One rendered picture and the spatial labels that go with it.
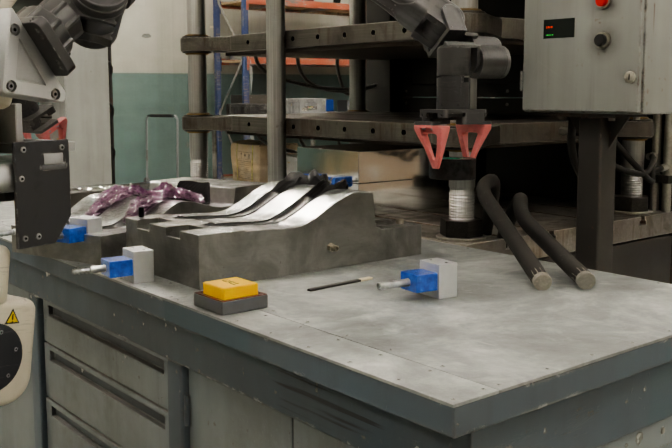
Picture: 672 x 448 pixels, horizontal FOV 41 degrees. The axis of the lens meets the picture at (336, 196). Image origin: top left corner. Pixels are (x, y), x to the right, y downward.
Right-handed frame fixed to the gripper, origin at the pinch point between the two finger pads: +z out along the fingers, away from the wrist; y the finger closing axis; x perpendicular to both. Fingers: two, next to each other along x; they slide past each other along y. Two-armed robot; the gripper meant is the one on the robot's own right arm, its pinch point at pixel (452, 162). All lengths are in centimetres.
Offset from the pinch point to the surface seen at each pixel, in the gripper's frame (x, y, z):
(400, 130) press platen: 57, 41, -3
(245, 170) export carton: 561, 324, 52
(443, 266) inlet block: -11.4, -13.7, 14.7
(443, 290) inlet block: -11.4, -13.6, 18.5
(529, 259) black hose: -12.6, 5.4, 15.7
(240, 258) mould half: 17.6, -31.9, 15.4
